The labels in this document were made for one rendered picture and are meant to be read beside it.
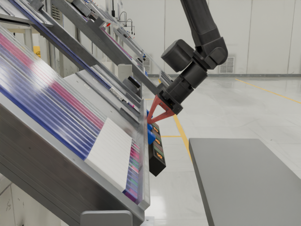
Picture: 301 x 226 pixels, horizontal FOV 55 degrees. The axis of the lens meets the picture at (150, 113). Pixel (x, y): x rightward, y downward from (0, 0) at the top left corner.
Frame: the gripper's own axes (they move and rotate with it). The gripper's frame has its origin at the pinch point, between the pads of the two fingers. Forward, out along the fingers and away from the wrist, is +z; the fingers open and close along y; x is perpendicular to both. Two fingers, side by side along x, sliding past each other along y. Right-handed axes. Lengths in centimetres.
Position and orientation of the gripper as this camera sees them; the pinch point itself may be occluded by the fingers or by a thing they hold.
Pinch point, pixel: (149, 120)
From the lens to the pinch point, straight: 79.6
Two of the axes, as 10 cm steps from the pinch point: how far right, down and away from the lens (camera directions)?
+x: 7.2, 6.7, 1.6
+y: 0.2, 2.2, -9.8
